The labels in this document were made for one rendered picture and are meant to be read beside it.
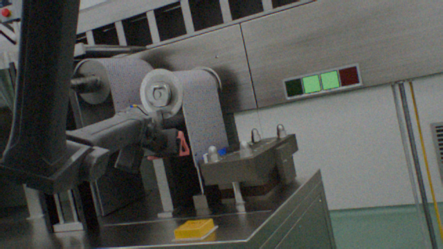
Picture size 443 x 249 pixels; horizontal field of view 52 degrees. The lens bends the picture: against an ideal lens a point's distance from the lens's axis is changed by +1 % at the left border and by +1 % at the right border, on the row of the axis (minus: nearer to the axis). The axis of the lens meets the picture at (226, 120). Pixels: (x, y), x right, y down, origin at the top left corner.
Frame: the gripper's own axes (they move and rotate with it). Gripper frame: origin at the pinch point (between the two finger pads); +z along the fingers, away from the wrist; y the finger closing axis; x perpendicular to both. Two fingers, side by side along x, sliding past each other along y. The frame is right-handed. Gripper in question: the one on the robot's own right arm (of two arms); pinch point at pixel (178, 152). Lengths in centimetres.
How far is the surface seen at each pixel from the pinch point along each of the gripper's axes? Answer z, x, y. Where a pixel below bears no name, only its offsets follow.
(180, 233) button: -8.7, -23.2, 8.7
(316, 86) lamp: 30, 28, 31
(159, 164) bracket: 4.3, -1.1, -9.3
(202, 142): 12.3, 7.2, -0.1
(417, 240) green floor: 237, 8, 33
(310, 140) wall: 259, 96, -44
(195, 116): 7.7, 13.8, -0.2
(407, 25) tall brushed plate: 25, 40, 60
